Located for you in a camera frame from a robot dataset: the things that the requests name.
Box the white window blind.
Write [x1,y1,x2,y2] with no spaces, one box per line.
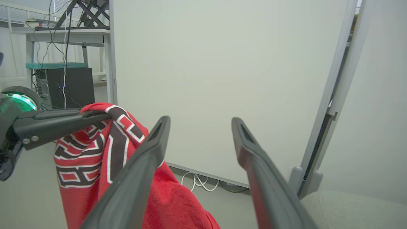
[0,0,75,24]

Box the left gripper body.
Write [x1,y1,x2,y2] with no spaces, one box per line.
[0,86,42,182]

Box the black floor cable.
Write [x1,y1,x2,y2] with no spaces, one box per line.
[219,181,249,193]

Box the thin black cable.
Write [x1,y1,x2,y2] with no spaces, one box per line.
[65,8,73,66]

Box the grey partition foot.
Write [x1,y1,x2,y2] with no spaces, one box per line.
[289,165,306,192]
[300,170,323,199]

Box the thick white looped cable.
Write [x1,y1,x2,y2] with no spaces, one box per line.
[181,172,220,192]

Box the black computer tower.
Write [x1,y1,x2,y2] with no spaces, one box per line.
[35,67,95,110]

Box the thin white cable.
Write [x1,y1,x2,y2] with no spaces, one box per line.
[62,0,68,109]

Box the white desk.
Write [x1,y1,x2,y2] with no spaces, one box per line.
[11,27,115,104]

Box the large white partition panel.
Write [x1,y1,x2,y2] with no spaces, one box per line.
[109,0,360,191]

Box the red jersey with lettering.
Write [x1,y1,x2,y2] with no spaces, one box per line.
[53,102,220,229]

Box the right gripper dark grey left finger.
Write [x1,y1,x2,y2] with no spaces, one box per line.
[79,116,171,229]

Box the narrow white partition panel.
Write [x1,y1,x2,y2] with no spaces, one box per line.
[299,0,407,205]

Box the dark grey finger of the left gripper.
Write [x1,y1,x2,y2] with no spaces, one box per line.
[13,108,112,150]

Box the teal board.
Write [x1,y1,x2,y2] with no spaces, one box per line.
[26,62,88,70]

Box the black scissor stand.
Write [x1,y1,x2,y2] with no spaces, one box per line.
[35,0,110,31]

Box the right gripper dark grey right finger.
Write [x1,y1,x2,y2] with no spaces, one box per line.
[231,117,318,229]

